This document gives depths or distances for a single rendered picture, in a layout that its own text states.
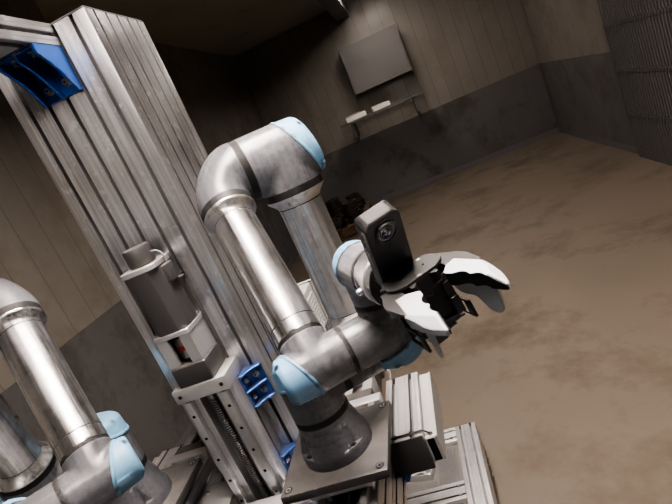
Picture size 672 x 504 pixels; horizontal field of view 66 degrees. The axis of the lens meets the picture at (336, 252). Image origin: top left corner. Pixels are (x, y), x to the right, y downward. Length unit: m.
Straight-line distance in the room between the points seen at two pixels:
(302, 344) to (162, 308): 0.46
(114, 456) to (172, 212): 0.52
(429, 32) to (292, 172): 7.80
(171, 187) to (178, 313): 0.26
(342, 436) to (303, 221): 0.42
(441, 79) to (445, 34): 0.65
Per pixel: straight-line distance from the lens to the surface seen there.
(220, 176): 0.91
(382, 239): 0.55
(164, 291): 1.12
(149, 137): 1.14
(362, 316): 0.76
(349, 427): 1.07
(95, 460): 0.89
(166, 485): 1.34
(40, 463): 1.25
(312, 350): 0.74
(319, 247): 0.96
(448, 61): 8.66
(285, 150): 0.93
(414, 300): 0.52
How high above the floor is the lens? 1.65
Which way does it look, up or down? 14 degrees down
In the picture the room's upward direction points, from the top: 24 degrees counter-clockwise
